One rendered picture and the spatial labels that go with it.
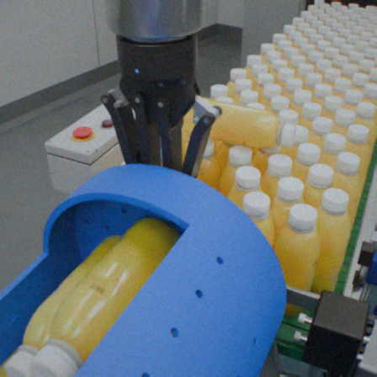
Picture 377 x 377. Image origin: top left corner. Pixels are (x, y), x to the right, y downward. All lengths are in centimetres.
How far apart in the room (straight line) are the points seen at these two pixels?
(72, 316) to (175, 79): 22
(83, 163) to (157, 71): 40
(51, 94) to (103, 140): 299
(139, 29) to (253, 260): 23
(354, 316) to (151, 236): 32
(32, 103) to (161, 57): 330
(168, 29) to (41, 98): 336
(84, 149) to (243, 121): 27
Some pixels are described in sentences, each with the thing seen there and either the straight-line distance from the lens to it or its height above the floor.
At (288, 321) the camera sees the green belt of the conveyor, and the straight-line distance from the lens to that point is 75.
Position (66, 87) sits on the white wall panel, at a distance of 386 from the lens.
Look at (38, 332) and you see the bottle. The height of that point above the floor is 112.
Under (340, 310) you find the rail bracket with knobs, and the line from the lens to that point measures 65.
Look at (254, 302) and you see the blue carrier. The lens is 42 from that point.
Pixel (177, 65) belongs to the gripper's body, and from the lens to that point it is 41.
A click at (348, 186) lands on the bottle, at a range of 80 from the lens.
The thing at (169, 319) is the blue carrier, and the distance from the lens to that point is 34.
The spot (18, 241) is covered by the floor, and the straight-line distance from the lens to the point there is 239.
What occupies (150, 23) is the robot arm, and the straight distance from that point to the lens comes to 38.
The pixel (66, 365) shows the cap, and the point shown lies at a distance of 39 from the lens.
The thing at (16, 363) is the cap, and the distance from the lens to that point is 46.
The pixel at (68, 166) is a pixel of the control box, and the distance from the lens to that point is 81.
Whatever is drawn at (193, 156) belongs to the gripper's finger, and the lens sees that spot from 45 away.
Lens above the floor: 147
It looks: 35 degrees down
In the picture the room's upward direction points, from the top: straight up
